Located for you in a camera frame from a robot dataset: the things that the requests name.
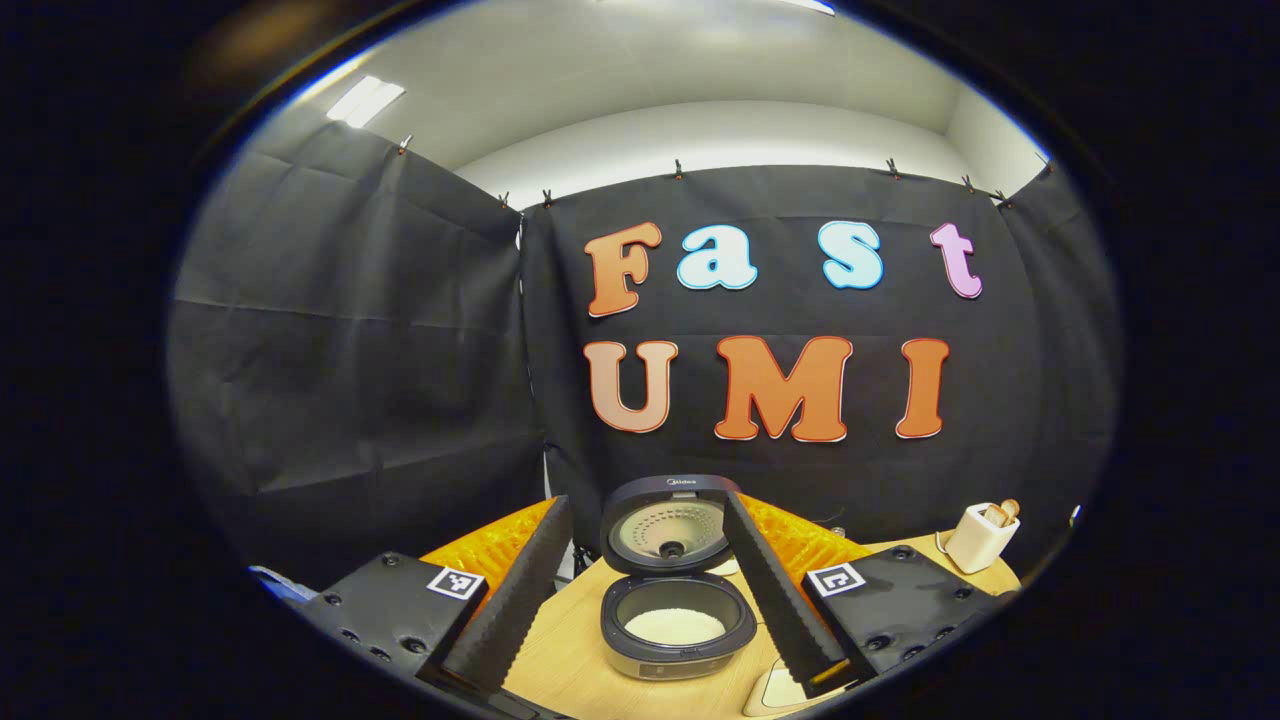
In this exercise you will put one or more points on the ceiling light panel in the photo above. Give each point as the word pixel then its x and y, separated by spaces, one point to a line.
pixel 365 100

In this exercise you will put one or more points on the white rice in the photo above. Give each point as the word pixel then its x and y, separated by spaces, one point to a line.
pixel 675 626

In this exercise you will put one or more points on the black rice cooker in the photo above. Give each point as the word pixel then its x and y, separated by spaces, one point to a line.
pixel 640 520

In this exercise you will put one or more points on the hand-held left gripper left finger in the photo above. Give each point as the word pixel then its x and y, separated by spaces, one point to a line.
pixel 515 600

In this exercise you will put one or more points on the blue object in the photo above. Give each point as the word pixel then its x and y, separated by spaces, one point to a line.
pixel 280 583

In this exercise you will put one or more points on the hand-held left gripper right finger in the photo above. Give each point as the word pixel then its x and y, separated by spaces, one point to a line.
pixel 780 610

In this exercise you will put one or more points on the black backdrop cloth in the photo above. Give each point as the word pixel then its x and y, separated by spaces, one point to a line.
pixel 350 350

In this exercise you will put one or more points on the cream chopstick holder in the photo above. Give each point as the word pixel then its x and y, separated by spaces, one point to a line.
pixel 975 545

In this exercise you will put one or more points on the cream rectangular dish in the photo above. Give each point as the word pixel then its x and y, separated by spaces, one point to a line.
pixel 770 690

